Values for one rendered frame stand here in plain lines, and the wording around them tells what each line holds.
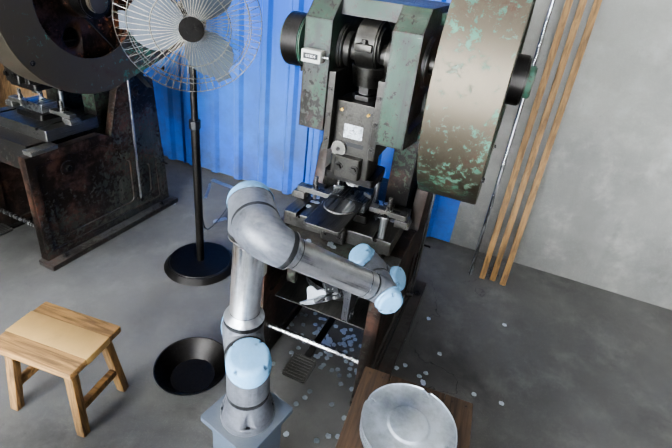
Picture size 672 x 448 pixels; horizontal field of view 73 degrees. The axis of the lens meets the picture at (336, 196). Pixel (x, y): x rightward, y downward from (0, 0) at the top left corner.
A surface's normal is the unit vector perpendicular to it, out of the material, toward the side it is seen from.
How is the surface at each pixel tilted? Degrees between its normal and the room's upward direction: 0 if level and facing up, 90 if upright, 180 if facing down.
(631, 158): 90
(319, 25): 90
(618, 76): 90
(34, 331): 0
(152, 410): 0
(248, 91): 90
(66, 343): 0
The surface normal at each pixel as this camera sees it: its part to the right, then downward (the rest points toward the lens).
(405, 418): 0.11, -0.88
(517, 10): -0.28, -0.12
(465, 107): -0.39, 0.42
